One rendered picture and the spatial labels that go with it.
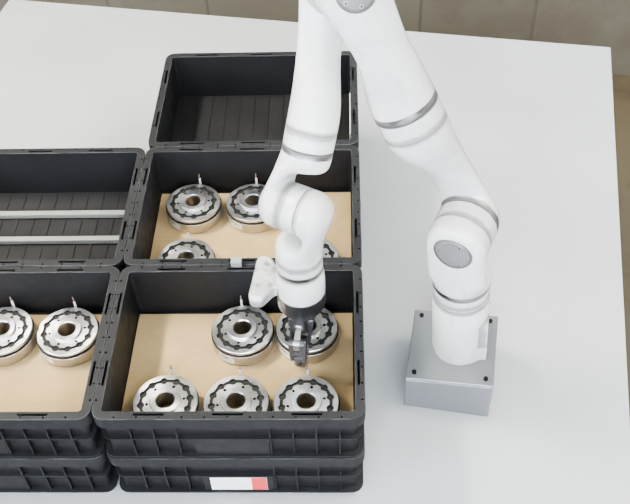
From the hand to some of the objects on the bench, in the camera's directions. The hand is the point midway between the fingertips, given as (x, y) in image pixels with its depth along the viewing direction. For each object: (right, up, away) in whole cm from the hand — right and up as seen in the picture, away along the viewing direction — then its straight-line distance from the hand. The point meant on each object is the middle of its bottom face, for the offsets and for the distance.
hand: (304, 344), depth 151 cm
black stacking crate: (-50, -14, +10) cm, 53 cm away
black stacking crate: (-10, -14, +9) cm, 19 cm away
